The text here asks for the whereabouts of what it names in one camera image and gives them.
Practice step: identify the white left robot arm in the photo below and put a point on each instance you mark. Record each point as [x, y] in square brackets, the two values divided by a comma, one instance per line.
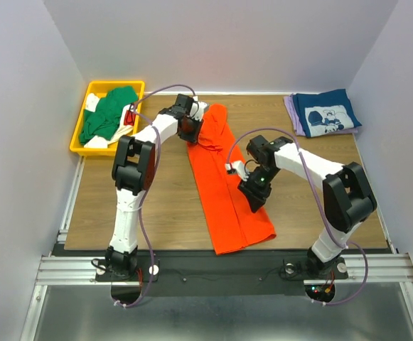
[133, 172]

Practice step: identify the orange t shirt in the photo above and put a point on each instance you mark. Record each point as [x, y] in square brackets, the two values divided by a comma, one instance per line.
[231, 223]

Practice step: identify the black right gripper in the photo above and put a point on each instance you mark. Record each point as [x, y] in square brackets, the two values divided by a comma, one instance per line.
[256, 197]

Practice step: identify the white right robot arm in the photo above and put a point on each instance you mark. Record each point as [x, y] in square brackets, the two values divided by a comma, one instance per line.
[343, 194]

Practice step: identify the yellow plastic bin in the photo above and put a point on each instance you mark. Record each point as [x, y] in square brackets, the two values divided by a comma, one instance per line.
[100, 88]

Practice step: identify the aluminium frame rail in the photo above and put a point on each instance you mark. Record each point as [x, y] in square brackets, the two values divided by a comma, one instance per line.
[375, 302]

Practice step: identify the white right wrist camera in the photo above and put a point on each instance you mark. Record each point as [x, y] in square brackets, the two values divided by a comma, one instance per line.
[238, 168]

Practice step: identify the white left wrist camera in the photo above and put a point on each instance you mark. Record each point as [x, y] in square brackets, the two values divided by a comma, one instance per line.
[198, 109]

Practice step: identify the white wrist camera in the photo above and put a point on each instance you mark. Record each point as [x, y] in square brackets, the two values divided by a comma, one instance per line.
[238, 168]
[198, 109]

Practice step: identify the folded navy printed t shirt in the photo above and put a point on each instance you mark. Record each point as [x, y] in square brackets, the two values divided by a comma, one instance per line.
[325, 113]

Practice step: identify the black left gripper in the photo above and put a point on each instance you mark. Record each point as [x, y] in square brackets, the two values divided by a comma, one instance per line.
[192, 138]

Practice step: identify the white printed t shirt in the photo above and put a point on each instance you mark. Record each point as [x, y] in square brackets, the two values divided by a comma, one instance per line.
[100, 142]

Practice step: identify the green t shirt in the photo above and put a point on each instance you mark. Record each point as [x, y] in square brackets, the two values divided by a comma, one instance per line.
[105, 120]

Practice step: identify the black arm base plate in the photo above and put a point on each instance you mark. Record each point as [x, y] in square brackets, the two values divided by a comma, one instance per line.
[245, 273]

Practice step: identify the folded lavender t shirt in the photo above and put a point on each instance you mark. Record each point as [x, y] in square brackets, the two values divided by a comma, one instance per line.
[298, 129]

